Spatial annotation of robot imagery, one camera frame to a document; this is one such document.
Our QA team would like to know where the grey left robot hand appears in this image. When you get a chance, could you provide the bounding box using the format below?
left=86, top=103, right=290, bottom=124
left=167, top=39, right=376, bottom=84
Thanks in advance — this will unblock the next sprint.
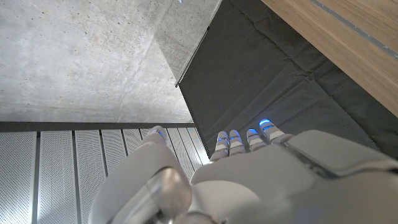
left=88, top=118, right=398, bottom=224

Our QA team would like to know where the black curtain backdrop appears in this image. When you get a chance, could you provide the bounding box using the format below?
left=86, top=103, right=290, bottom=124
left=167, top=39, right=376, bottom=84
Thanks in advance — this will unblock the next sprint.
left=175, top=0, right=398, bottom=158

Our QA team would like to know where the light wooden panel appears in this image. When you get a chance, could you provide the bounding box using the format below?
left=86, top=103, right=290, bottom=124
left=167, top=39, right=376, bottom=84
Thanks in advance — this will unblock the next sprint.
left=310, top=0, right=398, bottom=60

